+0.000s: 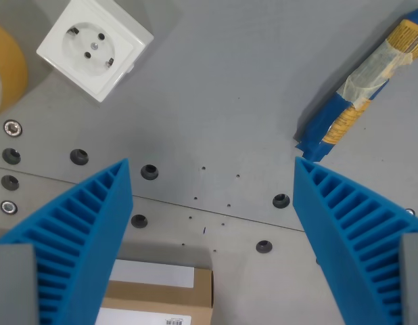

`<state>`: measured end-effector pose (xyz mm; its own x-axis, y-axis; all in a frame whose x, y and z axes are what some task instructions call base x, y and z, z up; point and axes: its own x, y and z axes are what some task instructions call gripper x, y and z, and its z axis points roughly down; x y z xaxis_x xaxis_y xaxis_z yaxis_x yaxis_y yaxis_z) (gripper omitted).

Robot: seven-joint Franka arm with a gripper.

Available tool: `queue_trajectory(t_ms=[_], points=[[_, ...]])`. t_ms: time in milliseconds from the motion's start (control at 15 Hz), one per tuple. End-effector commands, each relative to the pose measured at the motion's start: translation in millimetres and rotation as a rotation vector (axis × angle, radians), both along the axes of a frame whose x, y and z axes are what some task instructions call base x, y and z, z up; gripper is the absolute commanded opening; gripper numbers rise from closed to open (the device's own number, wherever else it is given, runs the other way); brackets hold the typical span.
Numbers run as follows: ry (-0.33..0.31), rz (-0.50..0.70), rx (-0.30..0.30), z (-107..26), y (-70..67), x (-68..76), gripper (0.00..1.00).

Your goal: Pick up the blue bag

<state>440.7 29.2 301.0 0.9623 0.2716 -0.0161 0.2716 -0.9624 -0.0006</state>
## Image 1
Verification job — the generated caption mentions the brown cardboard box white labels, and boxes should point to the brown cardboard box white labels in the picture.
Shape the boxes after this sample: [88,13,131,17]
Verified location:
[95,258,215,325]

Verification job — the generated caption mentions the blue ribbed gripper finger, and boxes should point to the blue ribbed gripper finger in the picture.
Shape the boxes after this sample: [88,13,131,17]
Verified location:
[292,156,418,325]
[0,157,134,325]

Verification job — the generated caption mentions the yellow-brown packing tape roll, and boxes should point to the yellow-brown packing tape roll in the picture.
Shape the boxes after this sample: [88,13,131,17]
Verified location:
[0,22,29,120]

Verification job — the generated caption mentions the blue and yellow snack bag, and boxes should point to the blue and yellow snack bag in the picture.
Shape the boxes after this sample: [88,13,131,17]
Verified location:
[293,8,418,163]

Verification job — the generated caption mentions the white wall power socket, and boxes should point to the white wall power socket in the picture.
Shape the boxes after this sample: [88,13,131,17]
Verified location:
[35,0,155,104]

